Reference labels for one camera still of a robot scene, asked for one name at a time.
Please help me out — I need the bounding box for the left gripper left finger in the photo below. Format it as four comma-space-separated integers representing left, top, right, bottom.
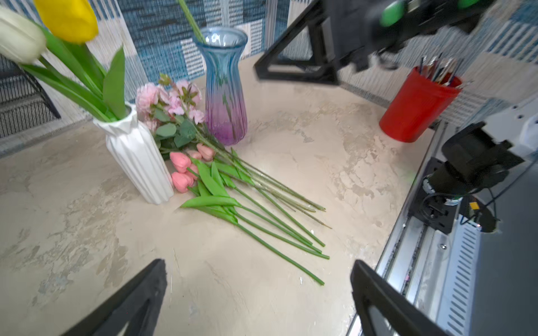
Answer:
64, 259, 168, 335

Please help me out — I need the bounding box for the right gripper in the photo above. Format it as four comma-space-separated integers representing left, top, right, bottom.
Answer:
254, 1, 404, 85

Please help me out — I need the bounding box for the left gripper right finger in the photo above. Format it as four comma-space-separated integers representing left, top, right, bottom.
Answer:
350, 260, 446, 336

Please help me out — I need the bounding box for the pink carnation stem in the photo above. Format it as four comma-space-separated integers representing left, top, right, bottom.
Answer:
154, 76, 329, 228

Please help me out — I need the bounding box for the magenta rose stem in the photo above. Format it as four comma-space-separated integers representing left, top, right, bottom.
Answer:
156, 73, 318, 211

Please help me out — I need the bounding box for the pink rosebud stem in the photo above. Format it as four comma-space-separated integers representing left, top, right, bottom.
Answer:
140, 104, 326, 212

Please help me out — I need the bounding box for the pink tulip picked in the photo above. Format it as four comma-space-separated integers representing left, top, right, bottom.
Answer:
182, 163, 330, 260
172, 171, 330, 286
170, 152, 330, 260

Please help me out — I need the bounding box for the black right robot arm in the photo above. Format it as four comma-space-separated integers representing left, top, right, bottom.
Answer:
254, 1, 537, 234

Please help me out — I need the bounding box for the purple glass vase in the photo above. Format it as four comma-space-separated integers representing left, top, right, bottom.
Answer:
195, 27, 248, 146

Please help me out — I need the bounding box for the white ribbed vase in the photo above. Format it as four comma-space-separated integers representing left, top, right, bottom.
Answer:
93, 102, 174, 205

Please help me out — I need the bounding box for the red pencil cup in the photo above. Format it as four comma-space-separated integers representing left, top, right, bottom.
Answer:
379, 55, 464, 143

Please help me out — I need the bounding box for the yellow tulip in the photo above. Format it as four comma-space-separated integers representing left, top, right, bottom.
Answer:
24, 1, 128, 123

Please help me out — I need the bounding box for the black mesh shelf rack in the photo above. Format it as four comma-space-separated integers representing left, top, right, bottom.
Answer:
1, 56, 61, 138

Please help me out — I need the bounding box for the white tulip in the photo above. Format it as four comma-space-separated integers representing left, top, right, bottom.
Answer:
0, 5, 114, 123

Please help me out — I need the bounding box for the aluminium front rail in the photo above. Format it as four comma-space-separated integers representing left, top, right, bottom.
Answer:
344, 121, 484, 336

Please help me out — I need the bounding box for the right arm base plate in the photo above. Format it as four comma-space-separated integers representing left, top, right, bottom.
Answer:
409, 158, 500, 235

